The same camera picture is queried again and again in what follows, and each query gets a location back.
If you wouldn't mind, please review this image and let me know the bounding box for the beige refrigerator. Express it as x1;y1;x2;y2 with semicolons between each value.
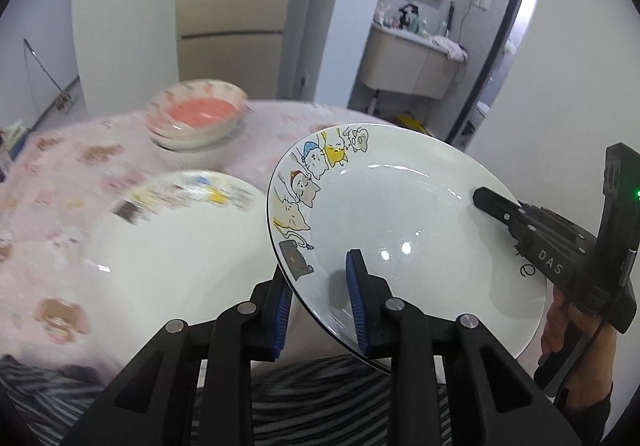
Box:
176;0;294;100

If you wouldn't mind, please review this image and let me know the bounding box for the person's right forearm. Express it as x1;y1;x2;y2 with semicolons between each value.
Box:
560;388;615;446

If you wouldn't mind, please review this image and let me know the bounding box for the yellow flat package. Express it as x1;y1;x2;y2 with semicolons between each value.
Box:
395;113;431;135

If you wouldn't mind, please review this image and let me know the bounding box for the stack of books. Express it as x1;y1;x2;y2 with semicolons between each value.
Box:
0;122;31;173

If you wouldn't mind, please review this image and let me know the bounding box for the black faucet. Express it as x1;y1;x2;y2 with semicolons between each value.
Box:
397;2;422;30

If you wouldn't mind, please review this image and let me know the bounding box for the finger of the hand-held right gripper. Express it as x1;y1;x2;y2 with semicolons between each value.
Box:
472;186;601;299
517;201;596;241

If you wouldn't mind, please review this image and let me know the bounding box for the pink cartoon print tablecloth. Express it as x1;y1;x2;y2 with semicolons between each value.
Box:
0;98;401;377

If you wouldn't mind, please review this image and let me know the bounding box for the pink towel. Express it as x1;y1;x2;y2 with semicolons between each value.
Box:
431;36;470;62

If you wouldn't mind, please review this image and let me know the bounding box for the black door frame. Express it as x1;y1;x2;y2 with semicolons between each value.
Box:
445;0;552;148

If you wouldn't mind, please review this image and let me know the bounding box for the beige vanity cabinet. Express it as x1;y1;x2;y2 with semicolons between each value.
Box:
356;22;468;100

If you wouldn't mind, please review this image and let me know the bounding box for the white cat print plate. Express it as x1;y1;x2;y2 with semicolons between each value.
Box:
266;122;548;374
80;169;301;362

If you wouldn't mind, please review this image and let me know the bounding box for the person's right hand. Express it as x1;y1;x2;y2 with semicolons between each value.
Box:
541;286;619;413

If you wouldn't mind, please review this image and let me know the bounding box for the metal handled mop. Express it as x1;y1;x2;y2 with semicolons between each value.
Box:
22;38;81;115

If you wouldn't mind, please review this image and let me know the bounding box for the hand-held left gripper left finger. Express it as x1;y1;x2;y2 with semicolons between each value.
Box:
60;271;296;446

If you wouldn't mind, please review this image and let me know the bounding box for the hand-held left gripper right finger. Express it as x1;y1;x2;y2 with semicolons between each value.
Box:
345;248;583;446

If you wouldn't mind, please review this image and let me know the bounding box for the pink strawberry print bowl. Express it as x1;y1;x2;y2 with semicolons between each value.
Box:
149;101;252;152
145;79;248;139

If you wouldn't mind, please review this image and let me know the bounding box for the white toilet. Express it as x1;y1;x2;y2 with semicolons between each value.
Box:
470;101;494;138

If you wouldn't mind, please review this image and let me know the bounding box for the person's striped clothing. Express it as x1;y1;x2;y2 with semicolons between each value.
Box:
0;353;453;446

